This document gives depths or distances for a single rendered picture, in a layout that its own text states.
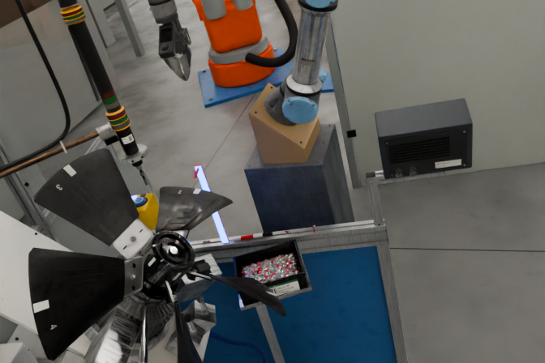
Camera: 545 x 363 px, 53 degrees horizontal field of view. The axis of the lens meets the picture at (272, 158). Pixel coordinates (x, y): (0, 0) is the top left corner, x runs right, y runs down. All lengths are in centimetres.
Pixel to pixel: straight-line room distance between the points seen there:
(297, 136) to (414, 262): 123
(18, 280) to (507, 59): 260
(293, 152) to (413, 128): 53
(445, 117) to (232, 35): 373
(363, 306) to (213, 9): 348
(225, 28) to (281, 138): 328
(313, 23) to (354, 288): 97
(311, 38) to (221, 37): 354
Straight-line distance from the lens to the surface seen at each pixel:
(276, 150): 195
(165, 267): 133
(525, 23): 317
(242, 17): 512
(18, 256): 154
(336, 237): 185
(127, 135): 130
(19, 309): 146
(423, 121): 159
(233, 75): 523
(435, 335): 261
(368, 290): 204
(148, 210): 187
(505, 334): 263
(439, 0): 302
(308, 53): 166
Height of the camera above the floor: 202
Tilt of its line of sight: 30 degrees down
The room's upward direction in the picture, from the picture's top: 16 degrees counter-clockwise
